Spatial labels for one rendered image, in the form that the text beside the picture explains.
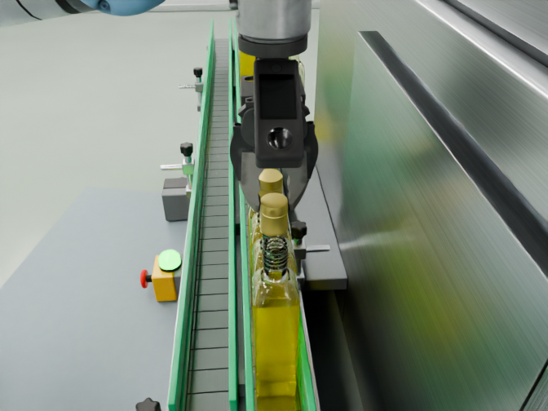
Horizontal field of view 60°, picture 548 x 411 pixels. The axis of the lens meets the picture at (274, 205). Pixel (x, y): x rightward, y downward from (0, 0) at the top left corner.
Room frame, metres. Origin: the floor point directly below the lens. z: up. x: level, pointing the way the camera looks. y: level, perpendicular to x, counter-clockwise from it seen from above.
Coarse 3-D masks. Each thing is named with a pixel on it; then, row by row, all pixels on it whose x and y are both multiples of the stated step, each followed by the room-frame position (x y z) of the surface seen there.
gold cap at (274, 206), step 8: (264, 200) 0.47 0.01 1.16; (272, 200) 0.47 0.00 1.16; (280, 200) 0.47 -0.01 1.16; (264, 208) 0.46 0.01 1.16; (272, 208) 0.45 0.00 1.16; (280, 208) 0.45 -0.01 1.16; (264, 216) 0.46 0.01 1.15; (272, 216) 0.45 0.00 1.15; (280, 216) 0.45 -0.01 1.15; (264, 224) 0.46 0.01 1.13; (272, 224) 0.45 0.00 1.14; (280, 224) 0.45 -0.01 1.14; (264, 232) 0.46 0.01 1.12; (272, 232) 0.45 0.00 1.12; (280, 232) 0.45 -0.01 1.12
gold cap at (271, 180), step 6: (264, 174) 0.53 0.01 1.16; (270, 174) 0.53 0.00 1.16; (276, 174) 0.53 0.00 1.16; (264, 180) 0.51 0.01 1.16; (270, 180) 0.51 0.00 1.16; (276, 180) 0.51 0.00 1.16; (282, 180) 0.52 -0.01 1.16; (264, 186) 0.51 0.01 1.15; (270, 186) 0.51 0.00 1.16; (276, 186) 0.51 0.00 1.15; (282, 186) 0.52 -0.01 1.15; (264, 192) 0.51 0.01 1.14; (270, 192) 0.51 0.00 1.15; (276, 192) 0.51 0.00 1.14; (282, 192) 0.52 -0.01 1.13
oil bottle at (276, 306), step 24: (264, 288) 0.39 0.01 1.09; (288, 288) 0.39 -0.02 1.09; (264, 312) 0.38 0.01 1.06; (288, 312) 0.39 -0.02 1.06; (264, 336) 0.38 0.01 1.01; (288, 336) 0.39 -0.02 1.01; (264, 360) 0.38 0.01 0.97; (288, 360) 0.39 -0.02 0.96; (264, 384) 0.38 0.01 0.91; (288, 384) 0.39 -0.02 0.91
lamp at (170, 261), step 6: (162, 252) 0.72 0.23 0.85; (168, 252) 0.72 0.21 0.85; (174, 252) 0.72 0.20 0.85; (162, 258) 0.71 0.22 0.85; (168, 258) 0.70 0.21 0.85; (174, 258) 0.71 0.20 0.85; (162, 264) 0.70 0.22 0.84; (168, 264) 0.69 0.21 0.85; (174, 264) 0.70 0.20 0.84; (180, 264) 0.71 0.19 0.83; (162, 270) 0.70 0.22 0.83; (168, 270) 0.69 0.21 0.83; (174, 270) 0.70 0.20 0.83
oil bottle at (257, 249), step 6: (258, 240) 0.48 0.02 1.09; (288, 240) 0.48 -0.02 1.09; (258, 246) 0.47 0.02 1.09; (288, 246) 0.47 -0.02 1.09; (252, 252) 0.48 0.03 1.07; (258, 252) 0.46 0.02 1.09; (252, 258) 0.47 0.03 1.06; (258, 258) 0.45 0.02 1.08; (288, 258) 0.45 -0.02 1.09; (294, 258) 0.46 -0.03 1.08; (258, 264) 0.44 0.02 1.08; (288, 264) 0.44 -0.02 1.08; (294, 264) 0.45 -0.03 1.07; (294, 270) 0.45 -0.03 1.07
